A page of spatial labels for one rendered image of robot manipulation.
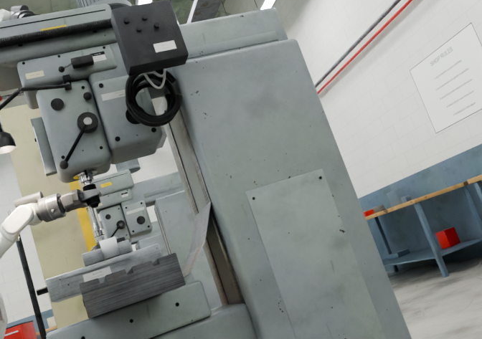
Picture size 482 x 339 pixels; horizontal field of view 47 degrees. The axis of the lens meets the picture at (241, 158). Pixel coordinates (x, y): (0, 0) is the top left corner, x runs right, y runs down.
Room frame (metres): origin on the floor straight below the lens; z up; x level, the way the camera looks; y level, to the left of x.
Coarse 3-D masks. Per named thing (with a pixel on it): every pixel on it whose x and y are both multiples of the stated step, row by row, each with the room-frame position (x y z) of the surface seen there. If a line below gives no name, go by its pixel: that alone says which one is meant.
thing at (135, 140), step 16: (112, 80) 1.86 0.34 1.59; (144, 80) 1.90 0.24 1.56; (96, 96) 1.84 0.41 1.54; (112, 96) 1.85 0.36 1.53; (144, 96) 1.89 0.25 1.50; (112, 112) 1.84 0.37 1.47; (128, 112) 1.86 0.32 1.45; (112, 128) 1.84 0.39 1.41; (128, 128) 1.86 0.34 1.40; (144, 128) 1.87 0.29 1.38; (160, 128) 1.90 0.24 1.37; (112, 144) 1.84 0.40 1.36; (128, 144) 1.86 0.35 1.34; (144, 144) 1.91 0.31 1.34; (112, 160) 1.99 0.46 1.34; (128, 160) 2.06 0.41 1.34
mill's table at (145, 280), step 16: (176, 256) 1.32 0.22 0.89; (128, 272) 1.43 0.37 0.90; (144, 272) 1.29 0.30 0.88; (160, 272) 1.31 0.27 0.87; (176, 272) 1.32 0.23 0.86; (80, 288) 1.25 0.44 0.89; (96, 288) 1.26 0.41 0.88; (112, 288) 1.27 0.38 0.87; (128, 288) 1.28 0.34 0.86; (144, 288) 1.29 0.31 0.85; (160, 288) 1.30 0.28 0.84; (96, 304) 1.25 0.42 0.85; (112, 304) 1.27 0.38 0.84; (128, 304) 1.28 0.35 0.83
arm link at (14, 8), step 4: (12, 8) 2.04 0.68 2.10; (16, 8) 2.02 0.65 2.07; (20, 8) 2.00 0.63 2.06; (24, 8) 2.01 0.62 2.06; (28, 8) 2.02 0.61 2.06; (0, 12) 2.01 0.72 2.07; (4, 12) 1.99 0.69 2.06; (8, 12) 2.00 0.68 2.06; (12, 12) 2.01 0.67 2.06; (0, 16) 2.00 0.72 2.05; (4, 16) 1.99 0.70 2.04; (8, 16) 2.00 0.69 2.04; (12, 16) 1.97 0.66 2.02; (0, 20) 2.00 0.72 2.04; (4, 20) 2.00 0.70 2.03
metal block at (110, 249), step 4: (104, 240) 1.74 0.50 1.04; (108, 240) 1.74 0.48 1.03; (112, 240) 1.74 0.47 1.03; (100, 244) 1.73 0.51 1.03; (104, 244) 1.74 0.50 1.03; (108, 244) 1.74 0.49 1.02; (112, 244) 1.74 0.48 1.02; (116, 244) 1.75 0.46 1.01; (104, 248) 1.74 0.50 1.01; (108, 248) 1.74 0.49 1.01; (112, 248) 1.74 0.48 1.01; (116, 248) 1.75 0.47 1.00; (104, 252) 1.73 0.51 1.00; (108, 252) 1.74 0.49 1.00; (112, 252) 1.74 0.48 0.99; (116, 252) 1.74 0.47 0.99; (104, 256) 1.73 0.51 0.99; (108, 256) 1.74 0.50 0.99; (112, 256) 1.74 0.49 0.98; (116, 256) 1.77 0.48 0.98
